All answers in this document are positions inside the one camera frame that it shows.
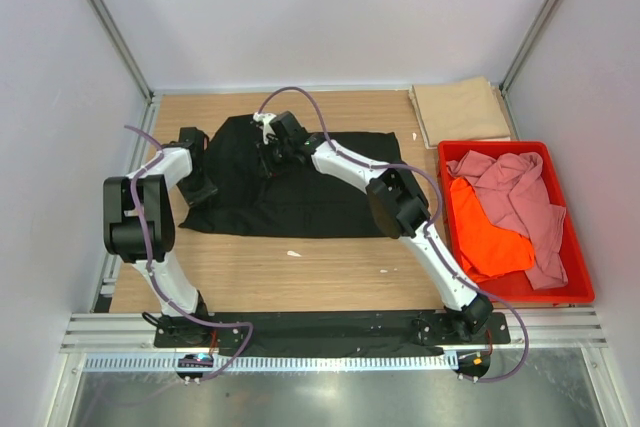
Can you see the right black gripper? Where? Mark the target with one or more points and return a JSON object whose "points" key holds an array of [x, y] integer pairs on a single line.
{"points": [[263, 161]]}

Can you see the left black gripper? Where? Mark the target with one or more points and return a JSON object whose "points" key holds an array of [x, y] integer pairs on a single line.
{"points": [[195, 197]]}

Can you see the black t-shirt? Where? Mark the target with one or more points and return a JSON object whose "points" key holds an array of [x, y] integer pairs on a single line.
{"points": [[301, 203]]}

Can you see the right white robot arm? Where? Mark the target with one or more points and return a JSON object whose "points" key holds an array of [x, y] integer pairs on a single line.
{"points": [[400, 211]]}

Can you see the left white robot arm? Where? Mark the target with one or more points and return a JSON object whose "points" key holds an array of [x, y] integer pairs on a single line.
{"points": [[139, 228]]}

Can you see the folded beige t-shirt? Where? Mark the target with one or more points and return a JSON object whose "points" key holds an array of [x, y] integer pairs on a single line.
{"points": [[465, 110]]}

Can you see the orange t-shirt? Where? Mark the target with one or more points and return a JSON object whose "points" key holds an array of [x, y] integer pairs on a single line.
{"points": [[488, 252]]}

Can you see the pink t-shirt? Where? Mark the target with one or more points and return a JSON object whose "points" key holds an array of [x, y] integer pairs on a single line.
{"points": [[514, 197]]}

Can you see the red plastic bin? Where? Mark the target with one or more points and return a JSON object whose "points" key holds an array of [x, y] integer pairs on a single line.
{"points": [[515, 287]]}

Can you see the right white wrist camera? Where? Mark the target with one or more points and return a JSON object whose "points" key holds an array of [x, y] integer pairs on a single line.
{"points": [[280, 128]]}

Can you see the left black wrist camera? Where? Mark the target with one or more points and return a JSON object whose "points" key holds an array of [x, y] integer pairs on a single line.
{"points": [[192, 139]]}

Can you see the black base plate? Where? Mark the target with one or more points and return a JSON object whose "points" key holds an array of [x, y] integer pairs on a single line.
{"points": [[374, 334]]}

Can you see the left aluminium frame post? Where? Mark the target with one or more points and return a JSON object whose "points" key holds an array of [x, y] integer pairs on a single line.
{"points": [[106, 20]]}

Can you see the aluminium frame post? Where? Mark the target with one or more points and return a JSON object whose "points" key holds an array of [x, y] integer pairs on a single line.
{"points": [[541, 20], [106, 20]]}

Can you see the white slotted cable duct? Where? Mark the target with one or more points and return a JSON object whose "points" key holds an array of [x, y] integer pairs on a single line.
{"points": [[199, 363]]}

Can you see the right aluminium frame post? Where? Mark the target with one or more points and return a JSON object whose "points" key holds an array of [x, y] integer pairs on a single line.
{"points": [[541, 20]]}

